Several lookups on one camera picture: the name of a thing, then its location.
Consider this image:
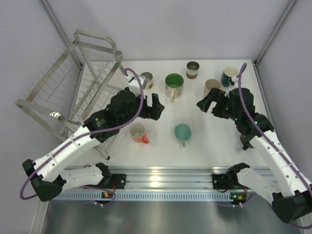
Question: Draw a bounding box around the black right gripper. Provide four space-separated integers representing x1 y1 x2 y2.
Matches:
197 87 240 122

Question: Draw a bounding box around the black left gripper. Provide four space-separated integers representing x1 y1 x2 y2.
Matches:
118 90 164 128

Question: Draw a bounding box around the tall beige cup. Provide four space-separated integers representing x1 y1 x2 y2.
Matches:
204 79 221 97

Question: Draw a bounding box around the teal green mug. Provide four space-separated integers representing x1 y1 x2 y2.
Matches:
174 123 192 147

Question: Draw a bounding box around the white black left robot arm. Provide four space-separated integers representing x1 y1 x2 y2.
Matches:
22 88 165 202

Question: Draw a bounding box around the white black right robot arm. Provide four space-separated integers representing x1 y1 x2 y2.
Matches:
196 88 312 223

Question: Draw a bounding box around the stainless steel dish rack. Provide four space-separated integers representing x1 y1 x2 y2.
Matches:
15 29 139 160

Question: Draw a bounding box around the steel cup with brown band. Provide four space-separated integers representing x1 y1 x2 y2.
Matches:
140 72 153 90

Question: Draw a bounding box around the dark teal cup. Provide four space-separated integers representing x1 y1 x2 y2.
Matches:
220 66 238 87

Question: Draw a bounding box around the orange mug white inside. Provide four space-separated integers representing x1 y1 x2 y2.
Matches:
129 122 149 144

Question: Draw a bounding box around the floral mug green inside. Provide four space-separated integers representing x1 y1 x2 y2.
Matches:
165 73 184 102

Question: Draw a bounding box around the steel cup with cork base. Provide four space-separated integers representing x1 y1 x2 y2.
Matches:
186 61 200 79

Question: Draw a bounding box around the dark brown mug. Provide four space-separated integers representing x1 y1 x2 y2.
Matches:
240 134 254 151

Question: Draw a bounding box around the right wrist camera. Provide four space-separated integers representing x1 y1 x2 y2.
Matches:
225 76 238 97

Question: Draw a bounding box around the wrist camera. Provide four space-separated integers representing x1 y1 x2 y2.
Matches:
125 75 147 94
225 76 238 97

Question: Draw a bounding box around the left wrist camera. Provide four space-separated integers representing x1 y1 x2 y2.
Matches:
125 75 147 94

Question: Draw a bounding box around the aluminium mounting rail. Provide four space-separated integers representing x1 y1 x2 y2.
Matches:
109 166 228 191

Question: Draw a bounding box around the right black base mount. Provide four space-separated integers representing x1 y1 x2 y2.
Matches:
212 164 244 193

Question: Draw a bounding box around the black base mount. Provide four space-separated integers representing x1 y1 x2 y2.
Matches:
87 163 126 190
212 164 244 193

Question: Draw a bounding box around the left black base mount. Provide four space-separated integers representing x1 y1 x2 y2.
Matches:
87 163 126 190

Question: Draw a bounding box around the perforated cable duct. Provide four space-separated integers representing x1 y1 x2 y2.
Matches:
54 190 236 202

